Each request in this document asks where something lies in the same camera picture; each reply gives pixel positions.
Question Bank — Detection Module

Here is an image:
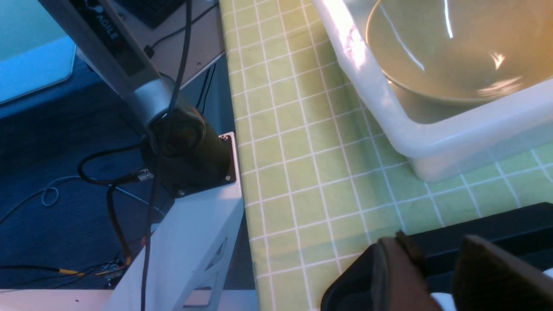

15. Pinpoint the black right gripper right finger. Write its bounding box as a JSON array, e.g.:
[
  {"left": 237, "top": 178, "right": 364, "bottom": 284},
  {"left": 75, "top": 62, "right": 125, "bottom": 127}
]
[{"left": 452, "top": 235, "right": 553, "bottom": 311}]

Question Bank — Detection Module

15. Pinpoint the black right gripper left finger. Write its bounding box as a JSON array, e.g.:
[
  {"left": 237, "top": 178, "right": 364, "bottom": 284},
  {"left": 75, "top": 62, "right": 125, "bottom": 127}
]
[{"left": 372, "top": 232, "right": 441, "bottom": 311}]

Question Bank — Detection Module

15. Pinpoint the white square dish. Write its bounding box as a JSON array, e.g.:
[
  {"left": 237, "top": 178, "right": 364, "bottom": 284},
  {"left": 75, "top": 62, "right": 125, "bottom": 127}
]
[{"left": 431, "top": 268, "right": 553, "bottom": 311}]

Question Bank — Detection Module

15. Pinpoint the beige noodle bowl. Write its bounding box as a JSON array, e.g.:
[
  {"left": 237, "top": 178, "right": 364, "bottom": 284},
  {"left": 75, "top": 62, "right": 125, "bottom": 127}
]
[{"left": 365, "top": 0, "right": 553, "bottom": 105}]

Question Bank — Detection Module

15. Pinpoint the black serving tray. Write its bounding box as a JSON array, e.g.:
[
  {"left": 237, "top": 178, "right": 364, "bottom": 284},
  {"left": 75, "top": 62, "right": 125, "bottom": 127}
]
[{"left": 321, "top": 202, "right": 553, "bottom": 311}]

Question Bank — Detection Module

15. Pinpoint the green checked tablecloth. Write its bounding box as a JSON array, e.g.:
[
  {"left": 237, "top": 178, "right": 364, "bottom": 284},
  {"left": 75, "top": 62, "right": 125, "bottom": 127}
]
[{"left": 220, "top": 0, "right": 552, "bottom": 311}]

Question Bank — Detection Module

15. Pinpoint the large white plastic tub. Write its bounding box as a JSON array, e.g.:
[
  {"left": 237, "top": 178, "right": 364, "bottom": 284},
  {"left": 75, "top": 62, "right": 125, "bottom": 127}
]
[{"left": 313, "top": 0, "right": 552, "bottom": 182}]

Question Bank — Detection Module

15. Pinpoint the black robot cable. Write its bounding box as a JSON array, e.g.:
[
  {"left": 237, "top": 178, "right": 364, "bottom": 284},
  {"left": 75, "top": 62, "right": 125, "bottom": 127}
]
[{"left": 78, "top": 0, "right": 221, "bottom": 311}]

